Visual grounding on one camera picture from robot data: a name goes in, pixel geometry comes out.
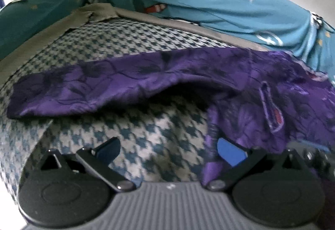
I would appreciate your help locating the blue printed bed sheet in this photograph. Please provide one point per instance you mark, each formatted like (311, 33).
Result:
(222, 10)

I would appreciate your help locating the dark teal cloth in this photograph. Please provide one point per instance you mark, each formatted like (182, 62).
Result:
(39, 10)

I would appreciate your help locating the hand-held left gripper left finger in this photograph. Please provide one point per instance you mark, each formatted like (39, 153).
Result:
(107, 151)

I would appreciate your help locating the grey cloth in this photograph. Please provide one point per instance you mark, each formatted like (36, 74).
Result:
(91, 12)

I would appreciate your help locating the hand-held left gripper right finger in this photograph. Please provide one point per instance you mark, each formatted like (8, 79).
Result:
(231, 152)

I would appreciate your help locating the purple floral garment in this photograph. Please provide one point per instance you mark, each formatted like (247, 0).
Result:
(125, 81)

